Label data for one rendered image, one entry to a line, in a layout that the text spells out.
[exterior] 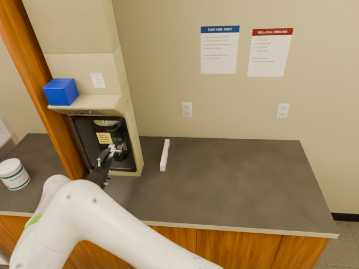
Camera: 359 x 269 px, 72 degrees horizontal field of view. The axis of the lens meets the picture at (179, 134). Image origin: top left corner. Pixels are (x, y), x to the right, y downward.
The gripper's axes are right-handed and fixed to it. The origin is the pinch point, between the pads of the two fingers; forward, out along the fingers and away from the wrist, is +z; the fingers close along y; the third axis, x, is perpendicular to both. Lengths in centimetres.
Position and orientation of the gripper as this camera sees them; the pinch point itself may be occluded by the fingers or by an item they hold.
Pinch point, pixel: (110, 150)
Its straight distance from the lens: 138.1
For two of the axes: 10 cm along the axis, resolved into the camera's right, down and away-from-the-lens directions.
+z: 1.1, -6.2, 7.8
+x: -9.9, -0.2, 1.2
